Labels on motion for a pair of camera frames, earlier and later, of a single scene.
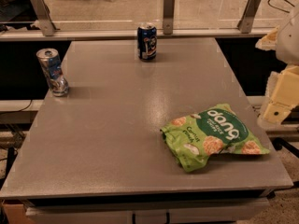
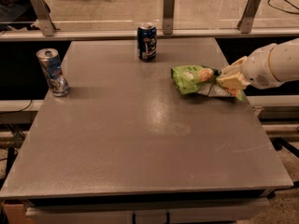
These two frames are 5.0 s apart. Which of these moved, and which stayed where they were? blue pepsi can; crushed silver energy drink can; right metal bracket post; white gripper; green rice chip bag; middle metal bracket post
Moved: white gripper; green rice chip bag
Stayed: middle metal bracket post; blue pepsi can; right metal bracket post; crushed silver energy drink can
